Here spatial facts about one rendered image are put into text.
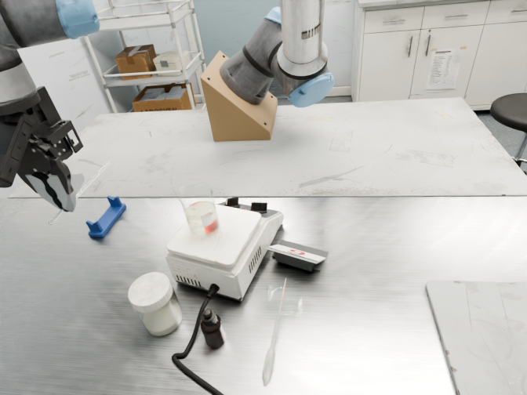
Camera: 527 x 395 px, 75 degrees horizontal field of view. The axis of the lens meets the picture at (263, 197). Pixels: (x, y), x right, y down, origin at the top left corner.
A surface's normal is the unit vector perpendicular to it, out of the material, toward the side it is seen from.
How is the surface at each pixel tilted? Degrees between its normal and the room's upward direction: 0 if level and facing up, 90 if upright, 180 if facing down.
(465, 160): 0
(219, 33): 90
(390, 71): 90
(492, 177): 0
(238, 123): 90
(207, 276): 90
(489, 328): 0
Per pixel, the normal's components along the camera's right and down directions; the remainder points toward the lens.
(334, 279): -0.10, -0.78
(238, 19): -0.12, 0.62
